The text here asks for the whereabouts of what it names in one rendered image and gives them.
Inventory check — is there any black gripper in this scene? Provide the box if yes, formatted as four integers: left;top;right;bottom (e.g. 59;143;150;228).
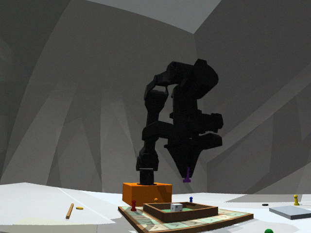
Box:
142;102;223;178

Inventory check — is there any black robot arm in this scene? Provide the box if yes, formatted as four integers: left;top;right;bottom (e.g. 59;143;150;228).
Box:
136;59;224;185

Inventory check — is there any grey die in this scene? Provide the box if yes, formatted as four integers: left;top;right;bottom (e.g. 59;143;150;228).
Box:
171;203;183;212

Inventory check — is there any purple pawn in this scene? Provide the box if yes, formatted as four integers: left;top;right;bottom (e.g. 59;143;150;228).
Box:
183;167;190;183

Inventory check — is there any brown rectangular frame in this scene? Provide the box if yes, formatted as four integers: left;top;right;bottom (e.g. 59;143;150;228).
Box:
118;206;254;233

